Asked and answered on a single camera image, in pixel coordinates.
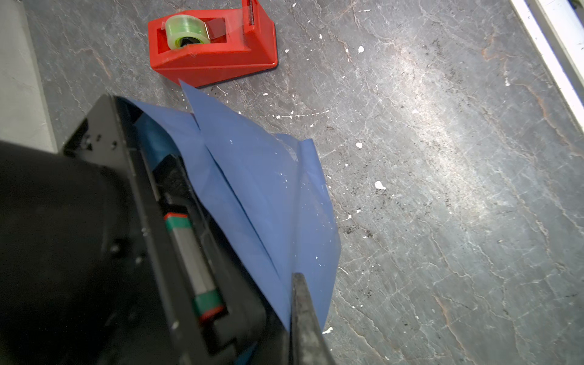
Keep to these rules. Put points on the red tape dispenser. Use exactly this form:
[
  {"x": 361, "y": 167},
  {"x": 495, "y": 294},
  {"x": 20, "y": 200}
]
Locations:
[{"x": 243, "y": 42}]

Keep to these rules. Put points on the aluminium mounting rail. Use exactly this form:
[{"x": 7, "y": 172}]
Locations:
[{"x": 556, "y": 30}]

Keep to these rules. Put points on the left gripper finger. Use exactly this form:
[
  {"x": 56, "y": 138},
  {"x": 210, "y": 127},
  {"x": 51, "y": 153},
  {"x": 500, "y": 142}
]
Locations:
[{"x": 307, "y": 345}]

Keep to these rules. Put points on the green clear tape roll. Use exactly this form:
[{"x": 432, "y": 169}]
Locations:
[{"x": 185, "y": 30}]

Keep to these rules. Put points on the light blue wrapping paper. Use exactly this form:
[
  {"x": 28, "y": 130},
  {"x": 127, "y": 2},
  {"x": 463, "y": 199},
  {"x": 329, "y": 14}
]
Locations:
[{"x": 266, "y": 192}]

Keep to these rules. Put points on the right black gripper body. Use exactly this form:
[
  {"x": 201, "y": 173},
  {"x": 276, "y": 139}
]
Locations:
[{"x": 105, "y": 260}]

